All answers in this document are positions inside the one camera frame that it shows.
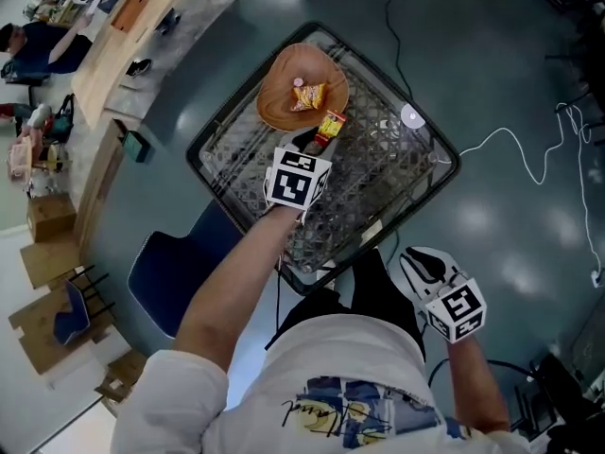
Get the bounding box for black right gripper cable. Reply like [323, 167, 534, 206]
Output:
[426, 357, 538, 388]

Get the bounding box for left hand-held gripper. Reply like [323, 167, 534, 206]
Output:
[263, 128, 341, 224]

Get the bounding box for grey stone curved bench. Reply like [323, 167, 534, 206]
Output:
[102, 0, 259, 114]

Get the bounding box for red yellow snack packet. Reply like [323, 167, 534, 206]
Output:
[312, 109, 350, 155]

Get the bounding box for teal and black bag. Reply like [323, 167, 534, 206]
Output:
[44, 93, 77, 145]

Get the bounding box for person's black shorts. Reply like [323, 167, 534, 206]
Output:
[264, 248, 426, 363]

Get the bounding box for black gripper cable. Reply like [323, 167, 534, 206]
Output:
[426, 357, 538, 388]
[272, 252, 285, 347]

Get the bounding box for blue chair with black legs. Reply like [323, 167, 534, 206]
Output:
[51, 263, 117, 348]

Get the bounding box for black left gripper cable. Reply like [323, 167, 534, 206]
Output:
[272, 252, 285, 347]

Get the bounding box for white soft bundle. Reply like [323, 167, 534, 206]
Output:
[24, 102, 53, 131]

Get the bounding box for person's left forearm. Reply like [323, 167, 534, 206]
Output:
[173, 203, 308, 373]

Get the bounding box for wooden bowl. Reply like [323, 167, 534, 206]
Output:
[255, 42, 352, 134]

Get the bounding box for yellow stool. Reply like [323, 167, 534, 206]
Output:
[29, 142, 73, 175]

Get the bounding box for wooden partition panel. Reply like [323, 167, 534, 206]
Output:
[74, 118, 128, 254]

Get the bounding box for orange yellow snack packet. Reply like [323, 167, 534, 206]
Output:
[289, 81, 328, 114]

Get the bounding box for light wooden curved counter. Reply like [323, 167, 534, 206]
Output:
[70, 0, 213, 130]

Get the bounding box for dark green box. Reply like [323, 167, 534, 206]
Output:
[121, 130, 154, 165]

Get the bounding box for white floor cable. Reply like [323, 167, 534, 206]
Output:
[458, 102, 605, 286]

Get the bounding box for pink basket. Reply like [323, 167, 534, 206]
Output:
[6, 135, 34, 183]

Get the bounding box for small cardboard piece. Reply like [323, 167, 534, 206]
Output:
[93, 347, 148, 405]

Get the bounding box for closed cardboard box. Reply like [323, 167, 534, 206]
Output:
[26, 193, 78, 244]

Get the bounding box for dark blue chair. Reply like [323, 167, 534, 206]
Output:
[126, 200, 248, 341]

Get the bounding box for person's right forearm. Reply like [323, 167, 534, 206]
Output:
[443, 336, 512, 437]

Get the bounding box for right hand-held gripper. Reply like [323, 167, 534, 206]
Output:
[399, 247, 489, 346]

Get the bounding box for orange wooden tray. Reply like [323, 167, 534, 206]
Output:
[109, 0, 147, 33]

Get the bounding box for black sneaker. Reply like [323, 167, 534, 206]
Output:
[153, 9, 184, 38]
[125, 58, 154, 79]

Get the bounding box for glass top wicker table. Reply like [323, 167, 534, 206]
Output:
[185, 20, 462, 297]

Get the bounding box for person's white printed shirt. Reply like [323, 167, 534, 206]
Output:
[109, 313, 535, 454]

